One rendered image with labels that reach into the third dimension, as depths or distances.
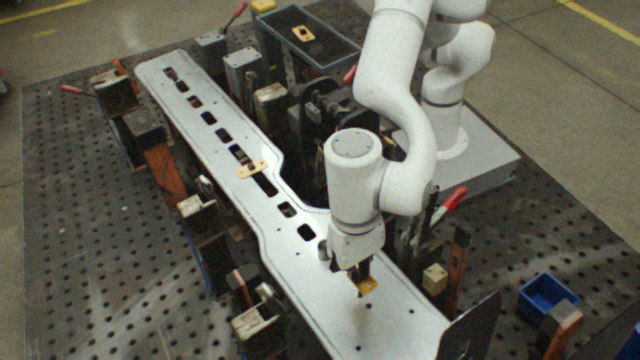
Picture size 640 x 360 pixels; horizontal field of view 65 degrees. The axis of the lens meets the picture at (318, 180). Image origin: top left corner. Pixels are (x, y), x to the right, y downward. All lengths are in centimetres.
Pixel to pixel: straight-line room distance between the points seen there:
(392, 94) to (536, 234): 92
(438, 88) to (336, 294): 69
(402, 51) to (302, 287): 53
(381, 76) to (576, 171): 216
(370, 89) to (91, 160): 142
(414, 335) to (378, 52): 53
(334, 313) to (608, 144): 229
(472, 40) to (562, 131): 176
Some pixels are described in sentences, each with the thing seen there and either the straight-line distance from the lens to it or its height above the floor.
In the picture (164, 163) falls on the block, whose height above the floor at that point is 90.
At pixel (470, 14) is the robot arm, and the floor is 142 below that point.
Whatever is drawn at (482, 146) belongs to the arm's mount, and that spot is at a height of 80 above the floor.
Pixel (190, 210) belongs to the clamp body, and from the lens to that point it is 120.
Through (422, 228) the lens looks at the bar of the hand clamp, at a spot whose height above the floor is 113.
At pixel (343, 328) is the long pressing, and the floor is 100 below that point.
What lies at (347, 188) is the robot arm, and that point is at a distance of 74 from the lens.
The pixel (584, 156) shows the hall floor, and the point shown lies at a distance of 296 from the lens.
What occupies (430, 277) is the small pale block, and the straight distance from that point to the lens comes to 100.
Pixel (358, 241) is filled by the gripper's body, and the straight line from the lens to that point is 85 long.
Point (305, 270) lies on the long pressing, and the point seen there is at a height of 100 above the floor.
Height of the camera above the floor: 190
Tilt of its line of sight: 45 degrees down
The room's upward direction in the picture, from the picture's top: 7 degrees counter-clockwise
